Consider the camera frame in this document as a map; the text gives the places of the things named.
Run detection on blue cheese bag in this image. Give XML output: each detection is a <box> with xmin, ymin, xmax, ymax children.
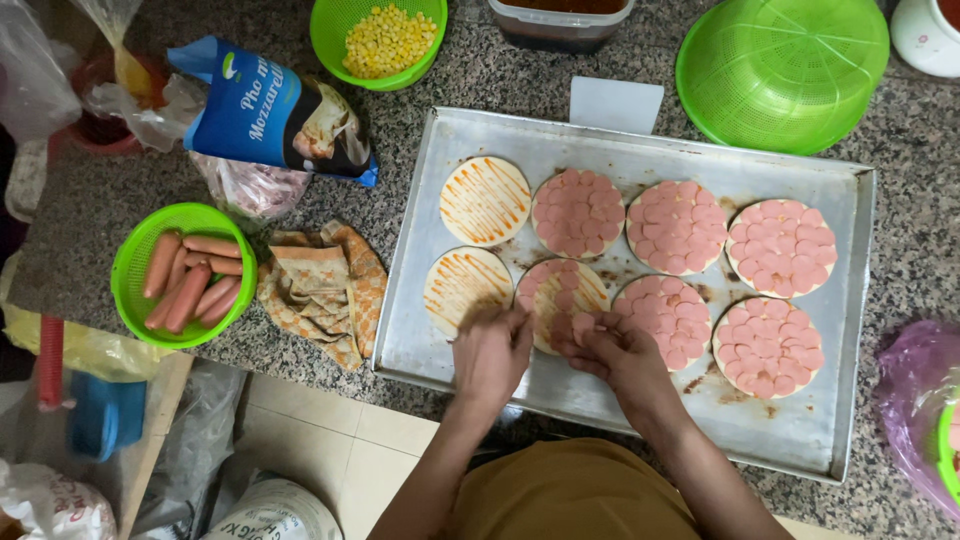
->
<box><xmin>166</xmin><ymin>35</ymin><xmax>380</xmax><ymax>189</ymax></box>

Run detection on large green upturned colander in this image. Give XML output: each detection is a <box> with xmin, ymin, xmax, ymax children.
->
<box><xmin>675</xmin><ymin>0</ymin><xmax>891</xmax><ymax>157</ymax></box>

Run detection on round base covered with slices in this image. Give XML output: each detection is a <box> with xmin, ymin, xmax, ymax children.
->
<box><xmin>625</xmin><ymin>180</ymin><xmax>729</xmax><ymax>277</ymax></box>
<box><xmin>711</xmin><ymin>297</ymin><xmax>825</xmax><ymax>401</ymax></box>
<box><xmin>725</xmin><ymin>198</ymin><xmax>840</xmax><ymax>300</ymax></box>
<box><xmin>610</xmin><ymin>274</ymin><xmax>713</xmax><ymax>373</ymax></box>
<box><xmin>531</xmin><ymin>168</ymin><xmax>627</xmax><ymax>261</ymax></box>

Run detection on clear plastic bag yellow contents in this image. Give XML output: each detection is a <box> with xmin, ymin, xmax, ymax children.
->
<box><xmin>69</xmin><ymin>0</ymin><xmax>208</xmax><ymax>153</ymax></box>

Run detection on round base partly topped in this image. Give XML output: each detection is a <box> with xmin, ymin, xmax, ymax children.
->
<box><xmin>514</xmin><ymin>258</ymin><xmax>612</xmax><ymax>357</ymax></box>

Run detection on clear bag with pink contents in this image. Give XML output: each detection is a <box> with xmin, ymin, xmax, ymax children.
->
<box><xmin>189</xmin><ymin>152</ymin><xmax>313</xmax><ymax>230</ymax></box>

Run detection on red plastic bowl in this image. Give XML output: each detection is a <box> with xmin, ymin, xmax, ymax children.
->
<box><xmin>66</xmin><ymin>52</ymin><xmax>171</xmax><ymax>156</ymax></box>

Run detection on green basket holding sausages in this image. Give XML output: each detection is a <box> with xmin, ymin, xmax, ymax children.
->
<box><xmin>110</xmin><ymin>202</ymin><xmax>258</xmax><ymax>351</ymax></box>

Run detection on person's left hand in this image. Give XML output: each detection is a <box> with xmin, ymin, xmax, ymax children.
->
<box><xmin>452</xmin><ymin>306</ymin><xmax>536</xmax><ymax>412</ymax></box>

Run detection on white ceramic cup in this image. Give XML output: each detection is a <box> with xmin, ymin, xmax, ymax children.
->
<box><xmin>890</xmin><ymin>0</ymin><xmax>960</xmax><ymax>79</ymax></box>

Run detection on white woven sack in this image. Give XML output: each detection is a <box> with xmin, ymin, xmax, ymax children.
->
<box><xmin>201</xmin><ymin>471</ymin><xmax>345</xmax><ymax>540</ymax></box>

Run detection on heap of whole sausages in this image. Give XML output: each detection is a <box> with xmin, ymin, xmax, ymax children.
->
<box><xmin>141</xmin><ymin>231</ymin><xmax>245</xmax><ymax>336</ymax></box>

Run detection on purple plastic bag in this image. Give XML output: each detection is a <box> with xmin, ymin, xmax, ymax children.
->
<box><xmin>874</xmin><ymin>320</ymin><xmax>960</xmax><ymax>522</ymax></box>

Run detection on person's mustard shirt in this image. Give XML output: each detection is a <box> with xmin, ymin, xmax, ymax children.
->
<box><xmin>448</xmin><ymin>438</ymin><xmax>702</xmax><ymax>540</ymax></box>

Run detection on person's right hand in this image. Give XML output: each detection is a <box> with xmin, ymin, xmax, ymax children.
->
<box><xmin>550</xmin><ymin>310</ymin><xmax>664</xmax><ymax>410</ymax></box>

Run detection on large clear plastic bag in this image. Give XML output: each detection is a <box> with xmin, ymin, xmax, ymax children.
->
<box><xmin>0</xmin><ymin>0</ymin><xmax>84</xmax><ymax>145</ymax></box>

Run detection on heap of yellow corn kernels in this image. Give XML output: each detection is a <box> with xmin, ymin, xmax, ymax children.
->
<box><xmin>342</xmin><ymin>3</ymin><xmax>439</xmax><ymax>81</ymax></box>

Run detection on white plastic scraper card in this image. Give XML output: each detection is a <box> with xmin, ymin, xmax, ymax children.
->
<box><xmin>568</xmin><ymin>75</ymin><xmax>666</xmax><ymax>136</ymax></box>

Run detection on clear plastic sauce container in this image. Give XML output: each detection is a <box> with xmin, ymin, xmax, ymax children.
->
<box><xmin>487</xmin><ymin>0</ymin><xmax>636</xmax><ymax>55</ymax></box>

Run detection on pink sausage slices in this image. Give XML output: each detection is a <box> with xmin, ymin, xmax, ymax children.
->
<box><xmin>550</xmin><ymin>312</ymin><xmax>597</xmax><ymax>348</ymax></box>

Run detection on large metal baking tray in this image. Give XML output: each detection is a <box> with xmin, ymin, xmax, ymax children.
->
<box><xmin>371</xmin><ymin>106</ymin><xmax>877</xmax><ymax>486</ymax></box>

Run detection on blue plastic tool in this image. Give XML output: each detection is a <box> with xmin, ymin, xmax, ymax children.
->
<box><xmin>66</xmin><ymin>372</ymin><xmax>148</xmax><ymax>464</ymax></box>

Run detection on green basket in purple bag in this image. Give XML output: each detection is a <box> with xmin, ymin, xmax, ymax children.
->
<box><xmin>934</xmin><ymin>397</ymin><xmax>960</xmax><ymax>505</ymax></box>

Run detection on orange checked kitchen cloth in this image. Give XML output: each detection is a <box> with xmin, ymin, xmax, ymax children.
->
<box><xmin>256</xmin><ymin>219</ymin><xmax>389</xmax><ymax>373</ymax></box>

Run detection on red plastic handle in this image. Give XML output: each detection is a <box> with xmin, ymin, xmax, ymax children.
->
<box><xmin>37</xmin><ymin>315</ymin><xmax>66</xmax><ymax>411</ymax></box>

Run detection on grey plastic bag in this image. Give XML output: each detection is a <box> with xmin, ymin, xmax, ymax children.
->
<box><xmin>129</xmin><ymin>362</ymin><xmax>250</xmax><ymax>530</ymax></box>

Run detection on green basket holding corn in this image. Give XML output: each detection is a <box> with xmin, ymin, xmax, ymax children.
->
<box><xmin>309</xmin><ymin>0</ymin><xmax>449</xmax><ymax>93</ymax></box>

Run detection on white printed plastic bag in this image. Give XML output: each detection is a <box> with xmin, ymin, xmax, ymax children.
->
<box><xmin>0</xmin><ymin>457</ymin><xmax>119</xmax><ymax>540</ymax></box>

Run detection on round base with sauce drizzle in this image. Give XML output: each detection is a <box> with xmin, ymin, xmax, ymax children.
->
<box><xmin>423</xmin><ymin>246</ymin><xmax>516</xmax><ymax>340</ymax></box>
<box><xmin>439</xmin><ymin>156</ymin><xmax>533</xmax><ymax>249</ymax></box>

